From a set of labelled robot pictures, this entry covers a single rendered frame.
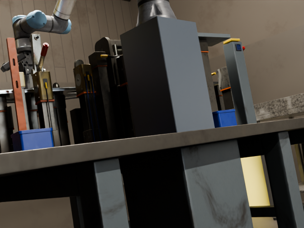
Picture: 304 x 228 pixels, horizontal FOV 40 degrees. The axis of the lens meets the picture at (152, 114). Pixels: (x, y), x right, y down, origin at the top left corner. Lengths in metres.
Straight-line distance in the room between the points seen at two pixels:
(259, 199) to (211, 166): 2.45
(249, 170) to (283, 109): 0.75
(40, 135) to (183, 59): 0.53
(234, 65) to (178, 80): 0.76
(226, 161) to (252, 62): 2.97
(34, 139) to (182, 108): 0.48
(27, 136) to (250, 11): 3.40
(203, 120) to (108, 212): 0.58
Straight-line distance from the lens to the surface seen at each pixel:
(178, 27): 1.46
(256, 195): 3.77
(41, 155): 0.87
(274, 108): 3.27
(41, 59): 1.72
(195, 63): 1.47
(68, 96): 2.05
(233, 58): 2.11
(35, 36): 1.77
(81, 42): 4.96
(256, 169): 3.75
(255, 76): 4.30
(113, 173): 1.01
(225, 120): 1.79
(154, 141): 1.06
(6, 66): 1.92
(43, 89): 1.69
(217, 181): 1.37
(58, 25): 1.96
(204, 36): 1.94
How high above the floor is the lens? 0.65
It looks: 6 degrees up
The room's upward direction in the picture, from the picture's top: 9 degrees counter-clockwise
